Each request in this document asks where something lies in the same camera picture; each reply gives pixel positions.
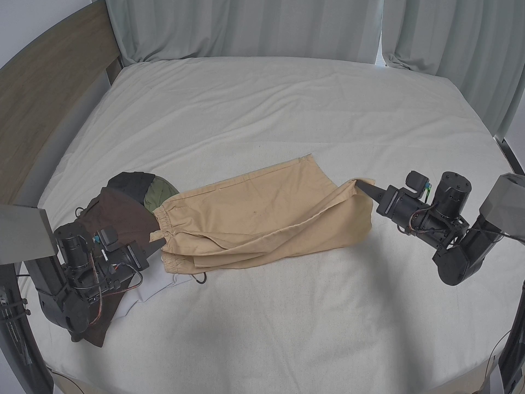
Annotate black garment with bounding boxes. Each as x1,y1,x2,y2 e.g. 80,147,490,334
107,172,156,204

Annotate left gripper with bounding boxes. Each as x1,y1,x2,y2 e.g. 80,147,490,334
107,241,153,276

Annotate pale grey garment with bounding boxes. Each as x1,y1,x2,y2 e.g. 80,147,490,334
111,261,208,323

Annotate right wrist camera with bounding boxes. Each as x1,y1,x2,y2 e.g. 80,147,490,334
405,171,432,200

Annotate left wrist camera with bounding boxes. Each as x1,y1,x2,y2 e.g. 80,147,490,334
95,228,119,253

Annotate bed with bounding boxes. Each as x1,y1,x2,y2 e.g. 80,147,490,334
0,0,525,394

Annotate brown garment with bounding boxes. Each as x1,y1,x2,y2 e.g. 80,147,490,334
70,187,158,349

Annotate green garment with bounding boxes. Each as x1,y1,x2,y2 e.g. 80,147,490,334
144,176,181,216

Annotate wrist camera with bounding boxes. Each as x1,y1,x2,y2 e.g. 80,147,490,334
405,171,432,200
95,228,119,253

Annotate pale green curtain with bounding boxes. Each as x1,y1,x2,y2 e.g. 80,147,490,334
381,0,525,143
89,0,385,69

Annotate black cable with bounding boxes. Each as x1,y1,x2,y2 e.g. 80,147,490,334
484,329,513,394
45,366,87,394

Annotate tan shorts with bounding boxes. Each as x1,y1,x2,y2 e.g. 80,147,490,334
151,154,376,280

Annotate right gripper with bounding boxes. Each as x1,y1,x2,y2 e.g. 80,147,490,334
377,184,431,235

